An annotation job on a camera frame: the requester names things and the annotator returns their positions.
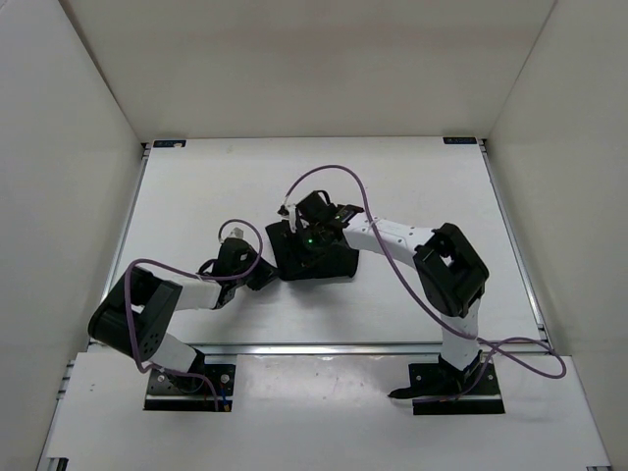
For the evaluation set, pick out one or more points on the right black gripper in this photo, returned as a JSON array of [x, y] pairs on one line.
[[303, 229]]

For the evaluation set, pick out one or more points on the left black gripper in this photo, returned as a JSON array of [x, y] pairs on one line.
[[266, 274]]

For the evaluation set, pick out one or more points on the black pleated skirt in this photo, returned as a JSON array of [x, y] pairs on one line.
[[280, 238]]

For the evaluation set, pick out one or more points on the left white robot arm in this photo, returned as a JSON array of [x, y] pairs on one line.
[[135, 315]]

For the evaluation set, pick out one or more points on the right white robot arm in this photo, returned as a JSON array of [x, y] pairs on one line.
[[451, 273]]

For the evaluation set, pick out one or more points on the left blue corner label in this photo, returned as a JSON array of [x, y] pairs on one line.
[[169, 143]]

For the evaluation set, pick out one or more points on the blue corner label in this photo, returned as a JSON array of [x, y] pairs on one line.
[[169, 143], [459, 140]]

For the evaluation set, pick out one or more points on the right blue corner label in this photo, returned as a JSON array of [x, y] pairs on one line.
[[459, 140]]

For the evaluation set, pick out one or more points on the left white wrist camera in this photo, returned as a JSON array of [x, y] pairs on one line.
[[237, 233]]

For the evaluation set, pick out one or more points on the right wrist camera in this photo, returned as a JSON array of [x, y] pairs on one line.
[[289, 212]]

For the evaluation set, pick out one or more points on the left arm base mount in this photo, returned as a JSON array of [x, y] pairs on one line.
[[171, 393]]

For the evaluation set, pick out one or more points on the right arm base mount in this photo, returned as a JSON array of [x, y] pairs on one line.
[[434, 391]]

